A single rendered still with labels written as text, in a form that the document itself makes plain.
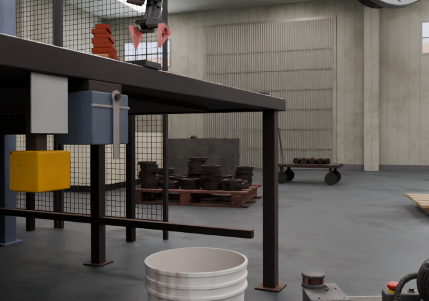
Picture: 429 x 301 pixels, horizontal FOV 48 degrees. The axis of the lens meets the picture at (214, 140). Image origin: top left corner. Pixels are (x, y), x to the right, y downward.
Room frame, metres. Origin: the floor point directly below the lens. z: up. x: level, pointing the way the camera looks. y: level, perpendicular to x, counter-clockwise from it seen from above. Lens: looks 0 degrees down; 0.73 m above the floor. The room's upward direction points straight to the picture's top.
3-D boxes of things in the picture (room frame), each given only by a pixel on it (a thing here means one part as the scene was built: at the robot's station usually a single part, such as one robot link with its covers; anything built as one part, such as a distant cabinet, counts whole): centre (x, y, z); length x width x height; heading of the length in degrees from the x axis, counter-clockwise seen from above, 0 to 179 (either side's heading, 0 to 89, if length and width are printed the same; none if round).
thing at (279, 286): (2.32, -0.27, 0.43); 0.12 x 0.12 x 0.85; 64
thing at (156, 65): (1.33, 0.20, 0.92); 0.08 x 0.08 x 0.02; 64
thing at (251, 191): (5.52, 0.20, 0.25); 1.36 x 0.94 x 0.49; 73
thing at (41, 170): (0.98, 0.35, 0.74); 0.09 x 0.08 x 0.24; 154
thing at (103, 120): (1.14, 0.28, 0.77); 0.14 x 0.11 x 0.18; 154
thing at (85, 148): (7.50, 1.98, 0.40); 2.05 x 1.66 x 0.80; 161
